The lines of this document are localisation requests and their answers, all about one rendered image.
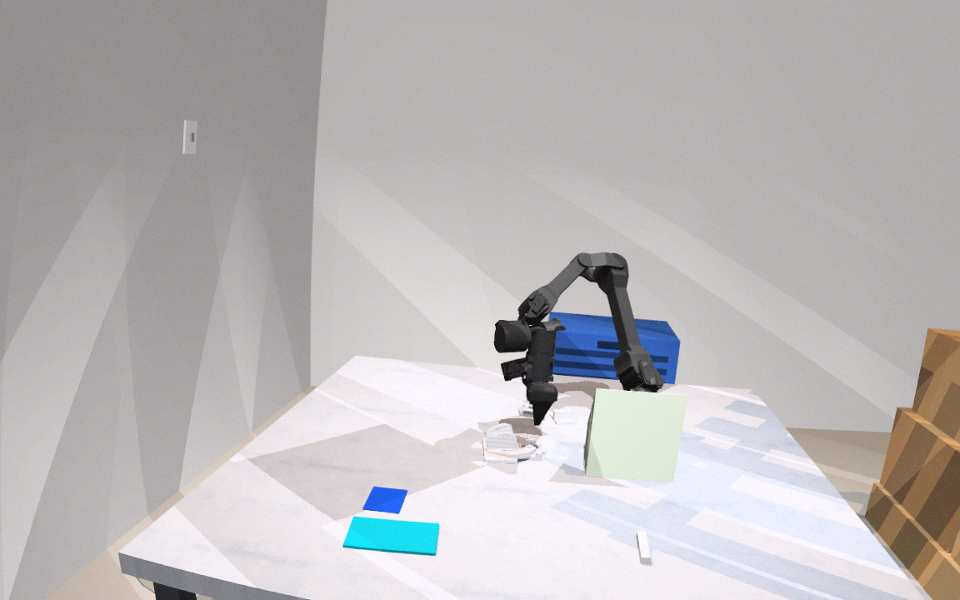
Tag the white flat bar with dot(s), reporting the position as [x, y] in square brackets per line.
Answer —
[642, 545]

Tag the teal rectangular plate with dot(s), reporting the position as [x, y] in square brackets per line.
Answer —
[387, 535]

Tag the blue rectangular plate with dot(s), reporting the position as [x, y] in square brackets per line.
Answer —
[384, 499]

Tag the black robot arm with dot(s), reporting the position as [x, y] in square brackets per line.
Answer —
[634, 367]

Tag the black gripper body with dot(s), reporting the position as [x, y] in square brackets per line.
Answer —
[542, 366]

